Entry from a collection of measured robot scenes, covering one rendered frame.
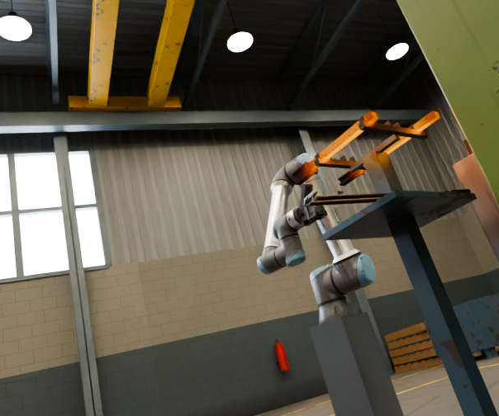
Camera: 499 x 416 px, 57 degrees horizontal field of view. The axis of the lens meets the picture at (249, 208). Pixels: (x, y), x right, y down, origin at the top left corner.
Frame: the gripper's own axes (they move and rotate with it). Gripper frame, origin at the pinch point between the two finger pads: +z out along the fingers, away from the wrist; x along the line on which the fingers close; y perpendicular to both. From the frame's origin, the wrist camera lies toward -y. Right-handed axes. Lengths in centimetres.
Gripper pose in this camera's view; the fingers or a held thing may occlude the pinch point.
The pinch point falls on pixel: (330, 189)
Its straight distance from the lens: 186.7
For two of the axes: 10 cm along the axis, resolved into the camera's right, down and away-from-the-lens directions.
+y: 2.5, 9.0, -3.6
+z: 5.3, -4.4, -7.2
